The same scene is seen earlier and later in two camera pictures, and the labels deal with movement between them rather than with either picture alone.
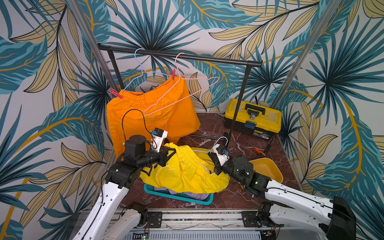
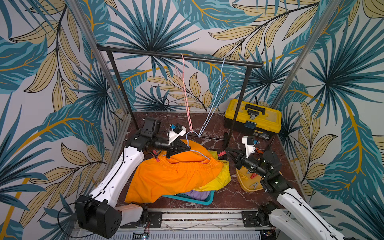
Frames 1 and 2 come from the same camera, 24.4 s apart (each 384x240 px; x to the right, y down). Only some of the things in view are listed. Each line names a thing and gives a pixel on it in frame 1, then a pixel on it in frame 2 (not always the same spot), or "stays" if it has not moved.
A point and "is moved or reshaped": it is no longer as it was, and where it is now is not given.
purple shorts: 202,196 stays
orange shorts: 168,106 -> 192,165
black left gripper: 164,158 -> 180,145
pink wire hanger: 214,77 is moved or reshaped
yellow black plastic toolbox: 253,118 stays
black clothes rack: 109,48 stays
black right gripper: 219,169 -> 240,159
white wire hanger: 213,146 -> 220,92
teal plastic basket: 149,189 stays
